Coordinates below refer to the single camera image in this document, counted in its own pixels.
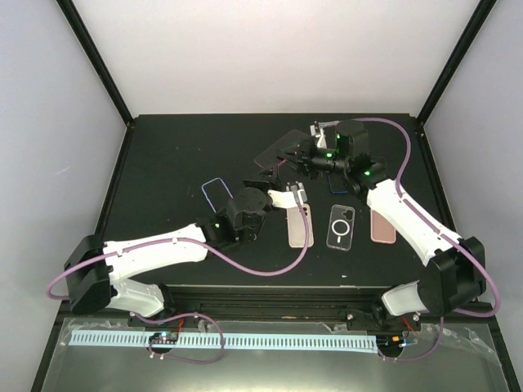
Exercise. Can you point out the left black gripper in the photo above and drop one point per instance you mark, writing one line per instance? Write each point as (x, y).
(274, 182)

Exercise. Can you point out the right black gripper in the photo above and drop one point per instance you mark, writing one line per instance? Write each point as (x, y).
(306, 158)

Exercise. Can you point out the magenta smartphone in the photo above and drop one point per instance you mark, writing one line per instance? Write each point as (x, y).
(268, 157)

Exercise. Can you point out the phone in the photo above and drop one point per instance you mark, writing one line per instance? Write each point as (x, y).
(216, 193)
(296, 227)
(340, 228)

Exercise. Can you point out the blue smartphone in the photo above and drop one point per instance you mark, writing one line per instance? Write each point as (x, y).
(337, 185)

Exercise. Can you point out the pink phone case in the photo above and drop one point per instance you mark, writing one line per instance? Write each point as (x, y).
(381, 230)

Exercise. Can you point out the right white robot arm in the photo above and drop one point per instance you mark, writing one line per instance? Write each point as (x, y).
(454, 267)

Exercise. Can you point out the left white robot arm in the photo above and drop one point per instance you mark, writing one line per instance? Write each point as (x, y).
(101, 274)

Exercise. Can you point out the left controller board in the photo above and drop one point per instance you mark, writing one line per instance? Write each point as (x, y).
(163, 338)

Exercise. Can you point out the controller board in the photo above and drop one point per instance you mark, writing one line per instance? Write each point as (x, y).
(392, 342)
(163, 338)

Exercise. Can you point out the right controller board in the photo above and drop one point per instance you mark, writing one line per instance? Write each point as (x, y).
(392, 342)

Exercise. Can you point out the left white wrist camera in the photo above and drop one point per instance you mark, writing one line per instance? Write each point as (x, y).
(294, 195)

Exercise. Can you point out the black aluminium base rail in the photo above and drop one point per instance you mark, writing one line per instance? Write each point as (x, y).
(323, 304)

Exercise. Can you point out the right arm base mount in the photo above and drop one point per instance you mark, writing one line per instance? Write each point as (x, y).
(373, 317)

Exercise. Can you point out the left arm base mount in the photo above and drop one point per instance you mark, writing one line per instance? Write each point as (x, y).
(161, 319)

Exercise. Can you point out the light blue slotted cable duct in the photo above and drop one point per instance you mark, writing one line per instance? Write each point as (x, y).
(229, 341)

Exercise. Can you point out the right black frame post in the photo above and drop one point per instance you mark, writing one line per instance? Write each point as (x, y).
(462, 46)

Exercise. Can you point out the black frame post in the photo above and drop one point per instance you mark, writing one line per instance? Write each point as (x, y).
(462, 46)
(80, 30)

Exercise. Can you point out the left black frame post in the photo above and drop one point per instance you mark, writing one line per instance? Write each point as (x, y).
(80, 30)

